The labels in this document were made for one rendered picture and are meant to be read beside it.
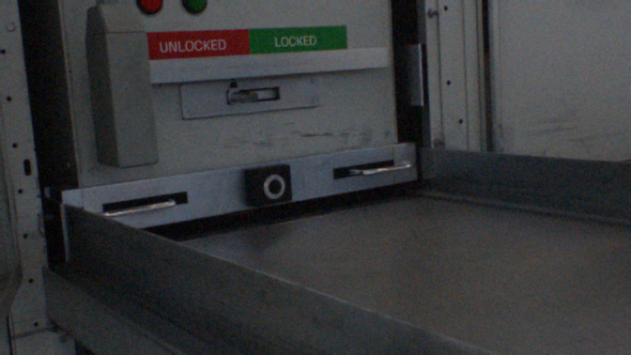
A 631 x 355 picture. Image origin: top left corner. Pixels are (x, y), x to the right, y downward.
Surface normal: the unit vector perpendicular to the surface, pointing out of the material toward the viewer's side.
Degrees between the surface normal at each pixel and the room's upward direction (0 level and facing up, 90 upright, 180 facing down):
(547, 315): 0
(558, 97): 90
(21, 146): 90
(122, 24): 61
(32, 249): 90
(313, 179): 90
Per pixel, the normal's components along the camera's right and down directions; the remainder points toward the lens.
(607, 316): -0.07, -0.99
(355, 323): -0.83, 0.14
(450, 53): 0.56, 0.08
